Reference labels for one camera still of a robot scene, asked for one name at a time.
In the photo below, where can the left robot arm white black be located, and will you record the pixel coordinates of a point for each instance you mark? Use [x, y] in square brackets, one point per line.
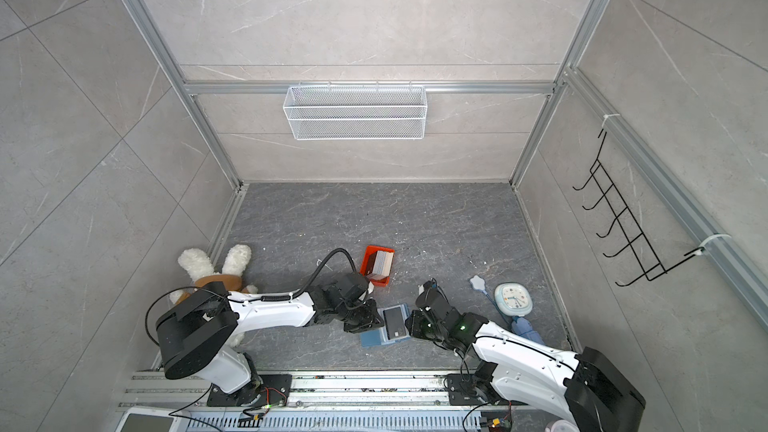
[193, 335]

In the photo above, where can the aluminium frame rails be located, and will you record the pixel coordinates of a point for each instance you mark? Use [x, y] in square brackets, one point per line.
[737, 269]

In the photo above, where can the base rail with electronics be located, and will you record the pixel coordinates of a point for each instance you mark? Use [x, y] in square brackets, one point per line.
[432, 400]

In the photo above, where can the stack of credit cards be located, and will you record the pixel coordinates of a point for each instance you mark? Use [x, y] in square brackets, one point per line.
[382, 265]

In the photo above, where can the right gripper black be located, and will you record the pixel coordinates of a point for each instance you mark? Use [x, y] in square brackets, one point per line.
[414, 328]

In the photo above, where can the red plastic tray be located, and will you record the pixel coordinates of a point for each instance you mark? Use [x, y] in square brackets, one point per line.
[367, 264]

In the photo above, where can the blue leather card holder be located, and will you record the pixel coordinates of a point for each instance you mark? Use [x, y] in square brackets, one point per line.
[377, 337]

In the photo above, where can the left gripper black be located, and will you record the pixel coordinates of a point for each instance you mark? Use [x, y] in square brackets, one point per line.
[374, 322]

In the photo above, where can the white wire mesh basket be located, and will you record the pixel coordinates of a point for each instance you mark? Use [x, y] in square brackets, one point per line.
[356, 112]

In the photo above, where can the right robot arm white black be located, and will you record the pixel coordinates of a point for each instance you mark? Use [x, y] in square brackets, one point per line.
[584, 388]

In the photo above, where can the white tablet device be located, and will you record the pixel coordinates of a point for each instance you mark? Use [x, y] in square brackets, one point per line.
[147, 419]

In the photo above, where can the round mint alarm clock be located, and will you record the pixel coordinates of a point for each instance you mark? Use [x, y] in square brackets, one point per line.
[513, 299]

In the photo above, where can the blue toy figure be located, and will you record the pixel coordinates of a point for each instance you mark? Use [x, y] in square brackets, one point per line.
[478, 284]

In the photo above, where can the white plush bunny toy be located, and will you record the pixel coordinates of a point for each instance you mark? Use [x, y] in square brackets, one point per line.
[201, 271]

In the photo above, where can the black wire hook rack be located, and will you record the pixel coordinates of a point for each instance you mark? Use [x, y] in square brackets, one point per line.
[625, 224]

